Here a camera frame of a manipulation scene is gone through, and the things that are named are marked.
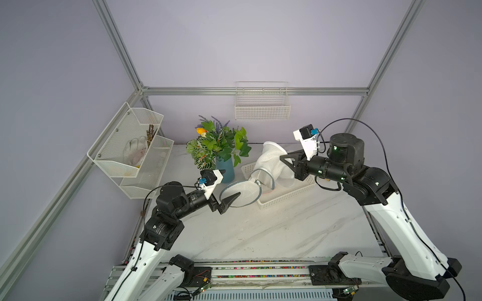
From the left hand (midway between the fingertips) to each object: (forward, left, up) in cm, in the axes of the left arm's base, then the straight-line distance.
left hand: (228, 183), depth 62 cm
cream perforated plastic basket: (+15, -23, -31) cm, 41 cm away
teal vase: (+23, +4, -28) cm, 36 cm away
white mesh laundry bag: (+1, -7, -5) cm, 9 cm away
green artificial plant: (+21, +7, 0) cm, 23 cm away
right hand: (+4, -18, +6) cm, 19 cm away
